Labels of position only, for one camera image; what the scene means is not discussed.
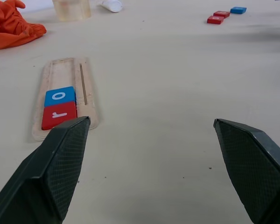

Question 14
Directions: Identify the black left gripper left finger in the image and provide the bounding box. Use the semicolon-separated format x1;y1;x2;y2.
0;116;91;224

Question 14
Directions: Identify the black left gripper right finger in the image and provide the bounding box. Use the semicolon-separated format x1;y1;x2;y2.
213;118;280;224

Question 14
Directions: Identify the red letter tile r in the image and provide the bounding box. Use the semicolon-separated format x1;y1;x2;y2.
41;101;78;131

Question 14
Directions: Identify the blue letter tile o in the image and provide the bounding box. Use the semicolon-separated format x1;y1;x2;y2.
44;86;77;108

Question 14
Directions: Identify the wooden letter tray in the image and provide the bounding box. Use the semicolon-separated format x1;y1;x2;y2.
31;57;103;142

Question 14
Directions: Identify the crumpled orange cloth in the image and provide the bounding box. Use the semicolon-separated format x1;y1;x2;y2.
0;0;47;50

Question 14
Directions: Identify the translucent tape roll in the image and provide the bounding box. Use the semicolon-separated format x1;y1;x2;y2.
52;0;92;22

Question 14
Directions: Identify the white squeeze tube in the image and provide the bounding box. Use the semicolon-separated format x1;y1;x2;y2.
100;0;124;14

